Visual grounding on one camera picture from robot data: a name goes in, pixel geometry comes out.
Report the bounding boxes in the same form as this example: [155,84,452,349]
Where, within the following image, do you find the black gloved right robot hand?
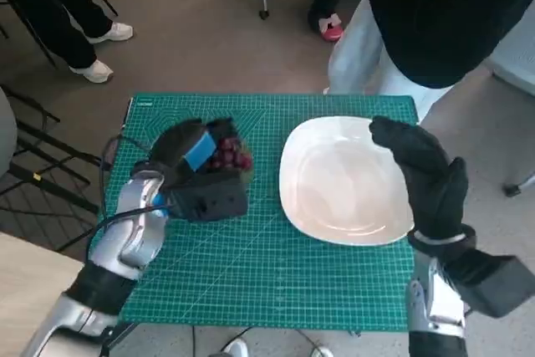
[368,115,470,242]

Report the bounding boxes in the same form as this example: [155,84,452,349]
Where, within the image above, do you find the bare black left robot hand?
[150,116,254,190]

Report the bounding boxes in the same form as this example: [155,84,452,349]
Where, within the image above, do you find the red toy grape bunch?
[206,135,254,175]

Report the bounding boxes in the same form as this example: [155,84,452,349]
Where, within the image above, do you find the black metal rack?
[0,80,115,258]

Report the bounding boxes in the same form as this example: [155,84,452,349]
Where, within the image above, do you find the pale blue chair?
[487,13,535,198]

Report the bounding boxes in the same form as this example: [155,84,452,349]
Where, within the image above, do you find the black thin-legged chair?
[0,0,120,69]

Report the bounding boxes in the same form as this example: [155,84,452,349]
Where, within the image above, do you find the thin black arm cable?
[101,133,168,175]

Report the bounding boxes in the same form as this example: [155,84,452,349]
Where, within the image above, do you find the white plate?
[278,116,416,247]

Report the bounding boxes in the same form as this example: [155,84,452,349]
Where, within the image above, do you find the light wooden desk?
[0,233,89,357]

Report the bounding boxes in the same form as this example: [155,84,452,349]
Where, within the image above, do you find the grey rounded seat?
[0,87,19,179]

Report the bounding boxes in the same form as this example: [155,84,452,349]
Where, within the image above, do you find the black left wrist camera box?
[169,172,249,224]

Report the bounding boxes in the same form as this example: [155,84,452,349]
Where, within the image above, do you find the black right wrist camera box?
[449,250,532,319]

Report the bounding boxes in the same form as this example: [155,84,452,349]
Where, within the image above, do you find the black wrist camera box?
[169,172,249,224]
[449,250,532,319]

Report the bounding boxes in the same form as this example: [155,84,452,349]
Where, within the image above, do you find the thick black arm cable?
[87,203,173,254]

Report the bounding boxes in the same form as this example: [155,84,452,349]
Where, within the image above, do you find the green cutting mat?
[71,93,419,331]

